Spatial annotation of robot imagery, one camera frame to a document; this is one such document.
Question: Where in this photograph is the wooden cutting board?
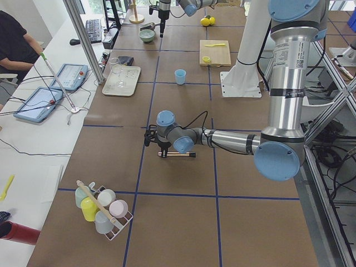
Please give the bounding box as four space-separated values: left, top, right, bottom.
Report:
199 39 231 66

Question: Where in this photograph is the light blue plastic cup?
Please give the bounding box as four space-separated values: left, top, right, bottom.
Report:
175 69 186 85

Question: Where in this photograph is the green bowl with ice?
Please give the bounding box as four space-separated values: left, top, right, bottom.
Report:
139 29 156 43

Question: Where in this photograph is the grey cup in rack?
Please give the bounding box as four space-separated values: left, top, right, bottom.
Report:
95 211 113 234

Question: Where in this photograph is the yellow plastic knife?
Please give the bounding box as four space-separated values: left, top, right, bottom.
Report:
204 43 226 47

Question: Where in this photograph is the dark grey folded cloth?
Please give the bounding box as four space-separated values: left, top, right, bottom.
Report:
118 56 134 66

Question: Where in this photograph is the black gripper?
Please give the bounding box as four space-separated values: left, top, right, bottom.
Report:
144 125 171 158

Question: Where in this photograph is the red cylinder bottle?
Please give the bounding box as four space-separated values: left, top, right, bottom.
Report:
1 221 41 245

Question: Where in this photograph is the lemon slice on board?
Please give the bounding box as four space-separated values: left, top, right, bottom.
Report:
202 56 211 63

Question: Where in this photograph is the metal muddler with black tip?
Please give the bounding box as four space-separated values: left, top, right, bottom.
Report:
157 152 196 158

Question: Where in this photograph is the person in black shirt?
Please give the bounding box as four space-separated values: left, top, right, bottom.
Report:
1 11 43 84

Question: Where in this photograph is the clear wine glass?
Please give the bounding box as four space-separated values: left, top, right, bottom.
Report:
109 58 125 87

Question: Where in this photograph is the aluminium frame post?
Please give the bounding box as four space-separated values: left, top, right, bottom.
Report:
63 0 105 85

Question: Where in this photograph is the blue teach pendant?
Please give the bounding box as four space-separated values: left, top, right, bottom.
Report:
13 87 63 123
57 63 88 92

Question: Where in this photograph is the cream serving tray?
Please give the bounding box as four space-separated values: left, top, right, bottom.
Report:
102 66 141 97

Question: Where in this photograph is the white cup in rack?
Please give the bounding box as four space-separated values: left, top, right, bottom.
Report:
97 189 116 207

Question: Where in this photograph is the metal ice scoop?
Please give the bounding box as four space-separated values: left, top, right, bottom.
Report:
140 22 160 31

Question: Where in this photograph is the white wire cup rack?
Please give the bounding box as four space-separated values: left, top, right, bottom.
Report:
89 182 133 240

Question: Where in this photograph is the yellow spatula on desk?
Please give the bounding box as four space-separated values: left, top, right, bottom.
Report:
0 175 14 201

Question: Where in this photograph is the yellow lemon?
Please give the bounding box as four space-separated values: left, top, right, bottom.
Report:
209 17 216 26
200 18 210 27

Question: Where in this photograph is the mint cup in rack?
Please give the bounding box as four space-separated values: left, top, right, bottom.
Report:
75 187 87 208

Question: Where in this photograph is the yellow cup in rack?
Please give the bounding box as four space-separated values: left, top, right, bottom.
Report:
80 197 99 222

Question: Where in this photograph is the wooden mug tree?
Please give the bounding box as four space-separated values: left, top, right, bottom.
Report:
128 0 145 24

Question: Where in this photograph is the far blue teach pendant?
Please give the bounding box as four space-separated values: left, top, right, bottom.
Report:
57 63 88 92

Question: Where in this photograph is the black keyboard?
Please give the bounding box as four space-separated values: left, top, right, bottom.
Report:
85 19 102 43

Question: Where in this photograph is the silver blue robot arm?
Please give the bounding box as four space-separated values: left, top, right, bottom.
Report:
144 1 329 181

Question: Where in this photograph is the pink cup in rack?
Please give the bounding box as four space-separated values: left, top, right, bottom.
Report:
109 200 128 218

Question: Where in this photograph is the near blue teach pendant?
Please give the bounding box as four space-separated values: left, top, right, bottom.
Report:
13 87 63 123

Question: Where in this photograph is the black computer mouse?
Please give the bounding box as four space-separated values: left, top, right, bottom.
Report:
69 39 81 46

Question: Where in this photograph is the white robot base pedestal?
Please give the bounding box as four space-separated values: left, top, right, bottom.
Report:
220 0 271 98

